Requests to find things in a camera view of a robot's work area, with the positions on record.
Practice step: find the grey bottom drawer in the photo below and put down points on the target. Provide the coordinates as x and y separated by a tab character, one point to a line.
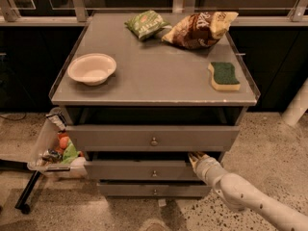
152	190

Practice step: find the clear plastic bin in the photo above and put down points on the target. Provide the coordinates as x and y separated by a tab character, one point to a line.
46	155

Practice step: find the grey drawer cabinet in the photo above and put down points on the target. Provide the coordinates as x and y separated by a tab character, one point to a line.
154	84

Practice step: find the green yellow sponge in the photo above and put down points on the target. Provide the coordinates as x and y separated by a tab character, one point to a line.
223	77

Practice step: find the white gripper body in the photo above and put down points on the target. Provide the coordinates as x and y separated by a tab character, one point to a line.
205	166

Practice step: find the white paper scrap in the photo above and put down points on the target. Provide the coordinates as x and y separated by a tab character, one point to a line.
162	202

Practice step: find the green packet in bin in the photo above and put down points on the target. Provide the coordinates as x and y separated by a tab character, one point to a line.
70	154

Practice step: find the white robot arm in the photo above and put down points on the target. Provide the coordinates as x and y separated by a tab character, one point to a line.
275	151

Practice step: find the grey top drawer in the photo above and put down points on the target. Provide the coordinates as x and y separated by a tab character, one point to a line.
150	138

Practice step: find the orange fruit in bin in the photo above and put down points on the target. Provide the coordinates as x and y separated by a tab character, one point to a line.
64	142

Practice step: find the metal window railing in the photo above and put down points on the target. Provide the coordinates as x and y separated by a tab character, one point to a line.
252	13

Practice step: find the white paper bowl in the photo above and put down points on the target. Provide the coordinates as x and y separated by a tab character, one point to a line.
92	69

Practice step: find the brown chip bag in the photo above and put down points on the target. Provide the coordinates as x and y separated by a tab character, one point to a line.
200	30

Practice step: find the grey drawer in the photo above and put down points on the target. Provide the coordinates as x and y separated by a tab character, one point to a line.
152	190
150	138
140	170

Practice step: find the green chip bag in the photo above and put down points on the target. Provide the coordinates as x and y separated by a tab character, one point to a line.
147	24

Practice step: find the black stand leg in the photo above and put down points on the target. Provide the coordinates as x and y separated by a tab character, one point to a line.
21	203

